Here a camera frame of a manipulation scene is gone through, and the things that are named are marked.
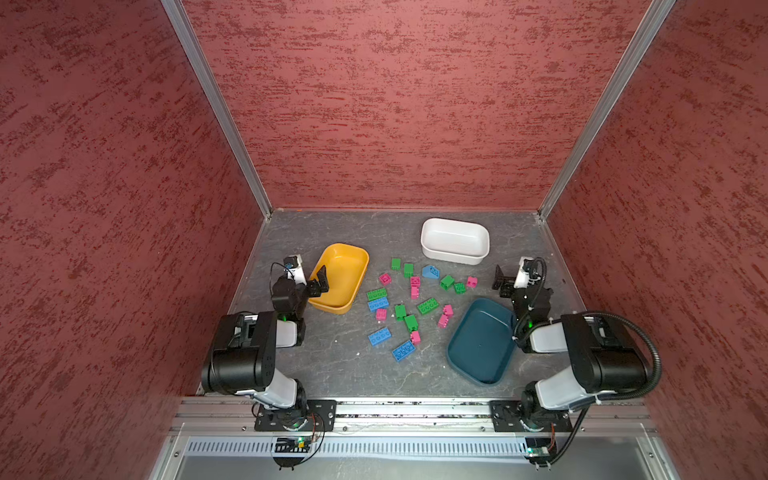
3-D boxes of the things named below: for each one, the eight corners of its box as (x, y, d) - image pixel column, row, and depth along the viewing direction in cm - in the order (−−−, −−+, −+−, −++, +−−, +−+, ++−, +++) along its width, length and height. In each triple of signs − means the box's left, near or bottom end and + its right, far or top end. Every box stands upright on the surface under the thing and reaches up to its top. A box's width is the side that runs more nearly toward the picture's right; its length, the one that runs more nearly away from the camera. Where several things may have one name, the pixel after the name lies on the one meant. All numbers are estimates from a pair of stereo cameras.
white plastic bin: (422, 266, 107) (423, 256, 102) (419, 226, 119) (420, 216, 114) (491, 266, 107) (495, 256, 102) (480, 226, 119) (484, 216, 114)
